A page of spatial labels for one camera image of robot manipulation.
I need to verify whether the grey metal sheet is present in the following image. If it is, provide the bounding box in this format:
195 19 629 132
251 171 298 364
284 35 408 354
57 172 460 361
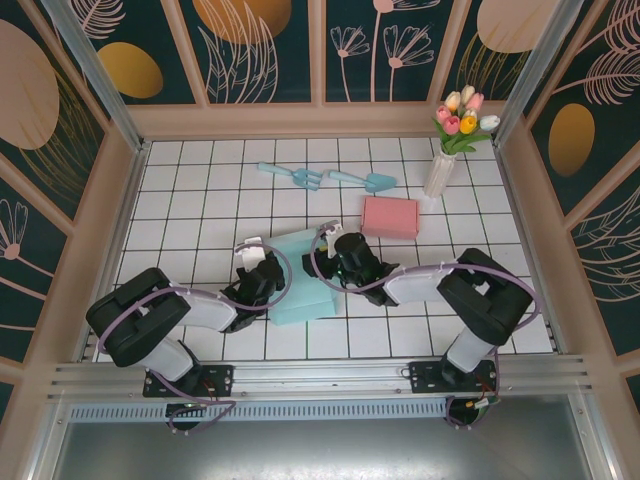
49 419 601 480

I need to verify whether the aluminium front rail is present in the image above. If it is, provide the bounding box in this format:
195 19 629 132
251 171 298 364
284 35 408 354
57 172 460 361
47 354 596 406

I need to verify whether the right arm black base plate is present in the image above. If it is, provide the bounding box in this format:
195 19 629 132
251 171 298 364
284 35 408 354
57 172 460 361
409 359 500 396

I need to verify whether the slotted grey cable duct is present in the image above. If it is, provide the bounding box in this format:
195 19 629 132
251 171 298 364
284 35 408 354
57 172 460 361
67 402 451 422

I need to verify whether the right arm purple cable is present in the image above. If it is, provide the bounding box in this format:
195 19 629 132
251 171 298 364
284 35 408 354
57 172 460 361
309 222 546 431

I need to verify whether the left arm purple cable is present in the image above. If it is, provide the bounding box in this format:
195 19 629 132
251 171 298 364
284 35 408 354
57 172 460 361
97 242 293 436

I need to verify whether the light blue garden fork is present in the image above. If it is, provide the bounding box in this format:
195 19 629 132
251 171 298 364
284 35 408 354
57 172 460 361
257 161 324 191

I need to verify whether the white ribbed vase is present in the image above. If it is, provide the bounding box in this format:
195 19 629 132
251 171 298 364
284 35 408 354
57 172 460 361
423 152 457 199

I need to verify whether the light blue garden trowel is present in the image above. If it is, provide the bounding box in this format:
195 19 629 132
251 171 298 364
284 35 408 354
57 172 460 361
324 169 396 194

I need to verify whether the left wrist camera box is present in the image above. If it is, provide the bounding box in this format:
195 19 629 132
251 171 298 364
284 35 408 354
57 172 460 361
234 237 266 269

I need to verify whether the wall panel with pink flowers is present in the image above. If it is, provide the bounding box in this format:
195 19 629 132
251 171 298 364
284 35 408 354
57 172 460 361
324 0 437 105

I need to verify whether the aluminium corner post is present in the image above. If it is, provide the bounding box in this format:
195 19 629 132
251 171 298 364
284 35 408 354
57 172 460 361
39 0 146 154
492 0 586 146

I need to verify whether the pink paper box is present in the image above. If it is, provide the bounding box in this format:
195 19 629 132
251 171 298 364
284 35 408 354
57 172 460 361
359 196 420 240

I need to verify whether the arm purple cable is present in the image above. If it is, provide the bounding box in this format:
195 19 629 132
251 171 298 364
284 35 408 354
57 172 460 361
97 242 293 436
309 222 546 431

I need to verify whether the dark floral framed picture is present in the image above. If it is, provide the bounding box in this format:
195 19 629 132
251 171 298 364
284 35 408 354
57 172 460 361
179 0 312 105

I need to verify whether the light blue paper box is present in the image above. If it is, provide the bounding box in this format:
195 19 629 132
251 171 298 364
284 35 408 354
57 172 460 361
263 227 342 327

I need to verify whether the tulip bouquet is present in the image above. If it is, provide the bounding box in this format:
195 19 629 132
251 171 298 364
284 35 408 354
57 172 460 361
432 84 501 156

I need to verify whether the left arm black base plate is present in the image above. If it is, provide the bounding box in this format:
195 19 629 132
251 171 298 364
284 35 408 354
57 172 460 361
143 363 235 399

